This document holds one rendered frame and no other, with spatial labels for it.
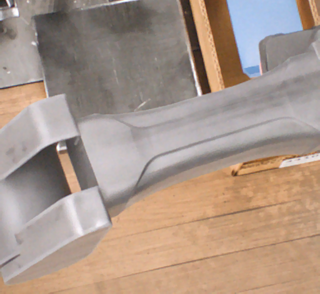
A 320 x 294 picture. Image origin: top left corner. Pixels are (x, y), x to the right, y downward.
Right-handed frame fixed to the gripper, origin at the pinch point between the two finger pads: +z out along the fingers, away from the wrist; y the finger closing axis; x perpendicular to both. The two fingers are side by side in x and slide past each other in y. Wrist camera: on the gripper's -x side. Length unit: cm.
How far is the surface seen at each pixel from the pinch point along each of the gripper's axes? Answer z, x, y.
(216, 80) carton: 4.1, 5.9, -1.1
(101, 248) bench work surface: 2.1, 21.4, -16.5
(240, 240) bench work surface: 0.8, 6.6, -18.4
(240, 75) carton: 9.7, 2.2, -2.6
